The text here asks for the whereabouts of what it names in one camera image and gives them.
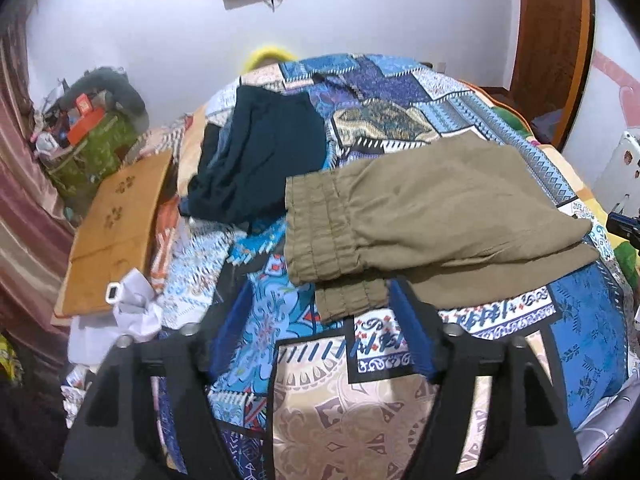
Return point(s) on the striped pink curtain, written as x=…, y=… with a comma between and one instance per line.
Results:
x=35, y=237

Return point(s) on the orange box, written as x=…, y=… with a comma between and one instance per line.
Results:
x=84, y=125

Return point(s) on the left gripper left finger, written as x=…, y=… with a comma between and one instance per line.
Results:
x=114, y=435

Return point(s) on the blue patchwork bedspread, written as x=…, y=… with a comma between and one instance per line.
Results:
x=306, y=398

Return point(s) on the dark navy folded garment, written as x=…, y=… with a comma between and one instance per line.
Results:
x=272, y=137

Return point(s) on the green storage basket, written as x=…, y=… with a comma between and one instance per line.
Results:
x=78, y=172

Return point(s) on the olive green pants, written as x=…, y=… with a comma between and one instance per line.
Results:
x=462, y=220

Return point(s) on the yellow foam tube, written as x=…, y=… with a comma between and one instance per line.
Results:
x=266, y=55

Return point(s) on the brown wooden door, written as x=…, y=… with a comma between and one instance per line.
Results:
x=552, y=61

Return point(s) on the wooden lap desk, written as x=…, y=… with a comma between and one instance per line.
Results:
x=115, y=236

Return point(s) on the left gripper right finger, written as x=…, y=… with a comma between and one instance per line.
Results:
x=527, y=433

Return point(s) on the white sliding wardrobe door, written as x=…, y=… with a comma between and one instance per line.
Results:
x=603, y=146

